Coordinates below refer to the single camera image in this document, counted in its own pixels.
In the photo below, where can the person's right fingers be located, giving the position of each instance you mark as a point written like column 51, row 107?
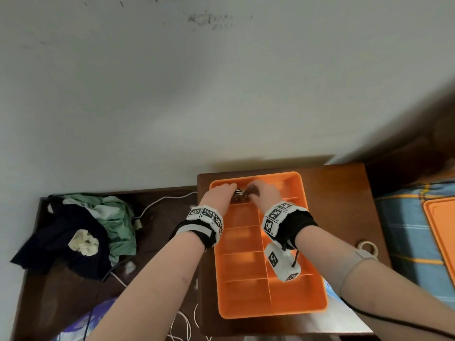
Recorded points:
column 254, row 189

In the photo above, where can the person's left forearm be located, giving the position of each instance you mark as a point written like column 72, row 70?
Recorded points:
column 153, row 291

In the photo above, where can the orange tray lid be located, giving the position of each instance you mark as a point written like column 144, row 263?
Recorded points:
column 442, row 230

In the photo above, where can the person's left hand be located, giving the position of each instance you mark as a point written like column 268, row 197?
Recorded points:
column 215, row 197

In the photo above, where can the green garment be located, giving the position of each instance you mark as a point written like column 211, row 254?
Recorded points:
column 119, row 223

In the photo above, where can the roll of clear tape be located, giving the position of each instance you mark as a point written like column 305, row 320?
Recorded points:
column 368, row 247

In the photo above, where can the right wrist tracker band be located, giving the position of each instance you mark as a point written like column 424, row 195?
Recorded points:
column 284, row 220

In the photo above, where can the person's right hand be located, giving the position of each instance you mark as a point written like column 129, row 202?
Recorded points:
column 267, row 197

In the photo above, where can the person's right forearm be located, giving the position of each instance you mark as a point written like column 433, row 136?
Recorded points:
column 384, row 291

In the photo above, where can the person's left fingers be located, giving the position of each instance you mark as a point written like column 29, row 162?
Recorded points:
column 229, row 189

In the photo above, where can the purple plastic bag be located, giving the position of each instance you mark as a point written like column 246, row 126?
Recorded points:
column 83, row 324

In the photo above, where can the cream crumpled cloth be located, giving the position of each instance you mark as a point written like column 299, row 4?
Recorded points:
column 84, row 242

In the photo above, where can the orange divided tray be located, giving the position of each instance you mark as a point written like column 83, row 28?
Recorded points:
column 245, row 276

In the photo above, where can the wrist tracker band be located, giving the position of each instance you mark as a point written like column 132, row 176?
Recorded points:
column 284, row 220
column 206, row 218

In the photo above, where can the blue plaid bedsheet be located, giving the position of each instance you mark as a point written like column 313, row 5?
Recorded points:
column 405, row 241

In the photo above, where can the left wrist tracker band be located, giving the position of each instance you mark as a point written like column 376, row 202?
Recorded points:
column 206, row 218

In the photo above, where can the dark wooden bed frame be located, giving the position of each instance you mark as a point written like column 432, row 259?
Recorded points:
column 416, row 152

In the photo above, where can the small dark metal part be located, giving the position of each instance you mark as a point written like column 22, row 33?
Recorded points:
column 241, row 196

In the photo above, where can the white marker cube camera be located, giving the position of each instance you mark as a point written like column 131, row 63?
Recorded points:
column 282, row 262

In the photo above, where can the dark navy garment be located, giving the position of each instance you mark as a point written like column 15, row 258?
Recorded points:
column 60, row 241

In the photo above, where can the blue and white paper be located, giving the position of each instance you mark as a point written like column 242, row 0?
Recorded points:
column 337, row 301

